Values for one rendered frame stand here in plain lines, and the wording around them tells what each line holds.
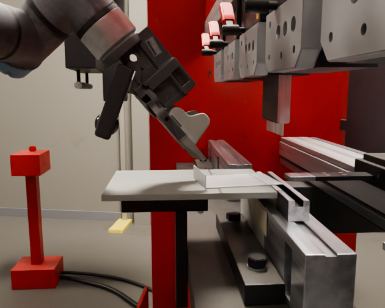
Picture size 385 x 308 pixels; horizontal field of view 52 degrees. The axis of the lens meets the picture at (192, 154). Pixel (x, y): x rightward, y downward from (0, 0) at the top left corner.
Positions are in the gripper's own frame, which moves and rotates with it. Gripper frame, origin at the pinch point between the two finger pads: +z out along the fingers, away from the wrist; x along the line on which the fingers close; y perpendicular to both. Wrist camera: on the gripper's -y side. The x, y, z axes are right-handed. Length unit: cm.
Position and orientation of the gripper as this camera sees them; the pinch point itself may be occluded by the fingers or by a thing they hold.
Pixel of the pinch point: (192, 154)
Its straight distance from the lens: 64.1
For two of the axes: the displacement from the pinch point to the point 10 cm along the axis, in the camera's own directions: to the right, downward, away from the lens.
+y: 7.5, -6.6, 0.4
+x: -1.9, -1.7, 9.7
